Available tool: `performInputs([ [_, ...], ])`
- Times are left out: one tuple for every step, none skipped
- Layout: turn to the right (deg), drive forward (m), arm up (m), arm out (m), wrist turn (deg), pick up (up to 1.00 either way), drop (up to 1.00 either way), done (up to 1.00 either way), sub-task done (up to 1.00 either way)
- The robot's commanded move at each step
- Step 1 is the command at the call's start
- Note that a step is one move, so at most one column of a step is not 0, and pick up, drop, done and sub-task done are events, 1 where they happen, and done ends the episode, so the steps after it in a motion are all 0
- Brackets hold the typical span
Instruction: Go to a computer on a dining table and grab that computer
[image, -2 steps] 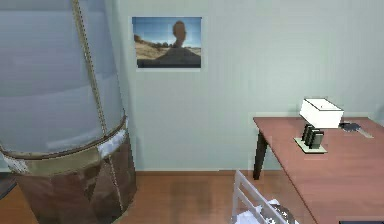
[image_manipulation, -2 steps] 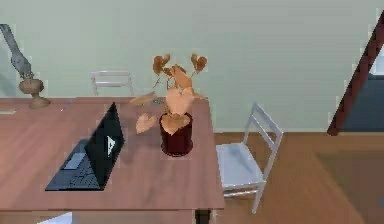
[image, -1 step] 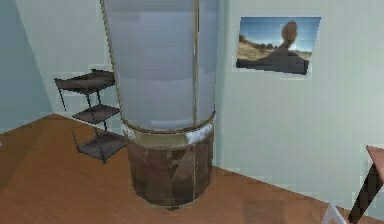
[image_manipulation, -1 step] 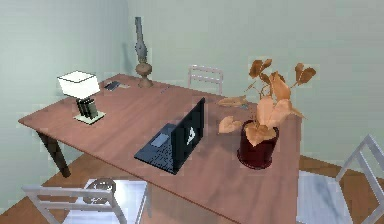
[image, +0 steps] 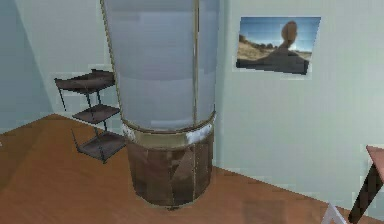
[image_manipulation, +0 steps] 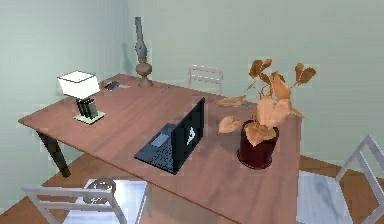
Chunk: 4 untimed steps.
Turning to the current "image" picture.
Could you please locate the grey cylinder with brown base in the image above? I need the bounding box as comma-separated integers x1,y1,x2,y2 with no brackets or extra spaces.
99,0,221,208

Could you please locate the framed desert landscape picture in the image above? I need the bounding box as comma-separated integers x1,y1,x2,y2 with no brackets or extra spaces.
235,16,322,76

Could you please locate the dark three-tier metal shelf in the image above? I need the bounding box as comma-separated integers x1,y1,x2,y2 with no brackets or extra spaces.
54,68,128,165

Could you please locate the reddish table with dark leg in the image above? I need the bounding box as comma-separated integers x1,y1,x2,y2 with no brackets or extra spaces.
347,144,384,224

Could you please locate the white angular frame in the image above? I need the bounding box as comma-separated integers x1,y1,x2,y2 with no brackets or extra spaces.
320,201,348,224

